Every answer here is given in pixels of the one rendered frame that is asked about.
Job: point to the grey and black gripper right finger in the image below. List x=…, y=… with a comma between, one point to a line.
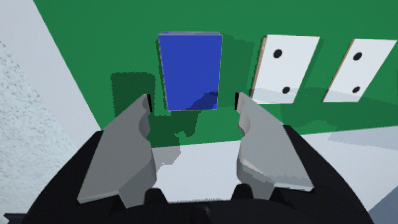
x=283, y=167

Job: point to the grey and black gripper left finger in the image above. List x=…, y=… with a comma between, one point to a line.
x=109, y=173

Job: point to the green felt mat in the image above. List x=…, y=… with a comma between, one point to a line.
x=111, y=48

